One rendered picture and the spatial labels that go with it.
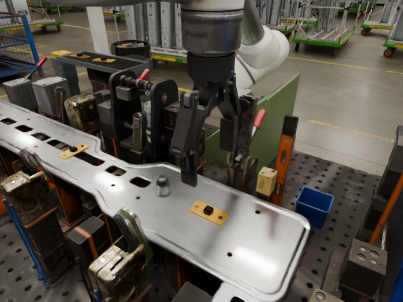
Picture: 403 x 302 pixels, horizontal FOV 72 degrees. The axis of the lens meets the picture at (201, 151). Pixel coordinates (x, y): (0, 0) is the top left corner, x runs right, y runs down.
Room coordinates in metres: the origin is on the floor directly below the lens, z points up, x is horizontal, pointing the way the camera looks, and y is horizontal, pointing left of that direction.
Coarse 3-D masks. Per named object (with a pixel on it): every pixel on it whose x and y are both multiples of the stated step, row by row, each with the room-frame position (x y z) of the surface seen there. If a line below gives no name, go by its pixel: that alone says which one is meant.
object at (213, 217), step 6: (198, 204) 0.47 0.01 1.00; (204, 204) 0.47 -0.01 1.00; (192, 210) 0.45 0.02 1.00; (198, 210) 0.45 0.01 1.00; (204, 210) 0.44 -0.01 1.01; (210, 210) 0.44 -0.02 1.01; (216, 210) 0.45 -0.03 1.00; (204, 216) 0.43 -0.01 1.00; (210, 216) 0.43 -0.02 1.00; (216, 216) 0.43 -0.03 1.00; (222, 216) 0.43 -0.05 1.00; (216, 222) 0.41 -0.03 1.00; (222, 222) 0.41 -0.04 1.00
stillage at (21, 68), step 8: (8, 16) 4.46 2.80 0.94; (16, 16) 4.55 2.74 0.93; (24, 16) 4.64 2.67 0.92; (24, 24) 4.63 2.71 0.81; (0, 32) 5.16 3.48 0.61; (24, 40) 4.76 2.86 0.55; (32, 40) 4.65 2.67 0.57; (0, 48) 4.24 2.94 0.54; (32, 48) 4.62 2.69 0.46; (0, 56) 5.23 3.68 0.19; (8, 56) 4.60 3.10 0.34; (16, 56) 4.63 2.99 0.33; (0, 64) 4.43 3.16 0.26; (8, 64) 4.79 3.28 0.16; (16, 64) 4.76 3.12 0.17; (24, 64) 4.79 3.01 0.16; (32, 64) 4.75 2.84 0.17; (0, 72) 4.34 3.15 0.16; (8, 72) 4.23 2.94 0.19; (16, 72) 4.32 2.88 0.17; (40, 72) 4.63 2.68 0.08
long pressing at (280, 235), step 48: (0, 144) 0.75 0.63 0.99; (48, 144) 0.73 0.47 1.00; (96, 144) 0.73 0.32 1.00; (96, 192) 0.51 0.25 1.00; (144, 192) 0.51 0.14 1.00; (192, 192) 0.51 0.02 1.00; (240, 192) 0.51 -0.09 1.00; (192, 240) 0.37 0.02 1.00; (240, 240) 0.37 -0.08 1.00; (288, 240) 0.37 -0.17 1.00; (240, 288) 0.27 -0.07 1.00; (288, 288) 0.27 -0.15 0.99
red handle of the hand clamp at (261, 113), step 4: (260, 112) 0.65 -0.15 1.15; (264, 112) 0.65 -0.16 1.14; (256, 116) 0.64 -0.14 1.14; (260, 116) 0.64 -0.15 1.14; (264, 116) 0.65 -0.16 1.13; (256, 120) 0.63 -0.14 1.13; (260, 120) 0.63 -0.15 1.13; (256, 124) 0.62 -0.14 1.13; (260, 124) 0.63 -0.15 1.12; (256, 128) 0.62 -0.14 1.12; (252, 132) 0.61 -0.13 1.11; (252, 136) 0.60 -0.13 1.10; (240, 152) 0.57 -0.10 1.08; (236, 156) 0.56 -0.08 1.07; (240, 156) 0.56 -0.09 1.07; (236, 160) 0.55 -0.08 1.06; (240, 160) 0.55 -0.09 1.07
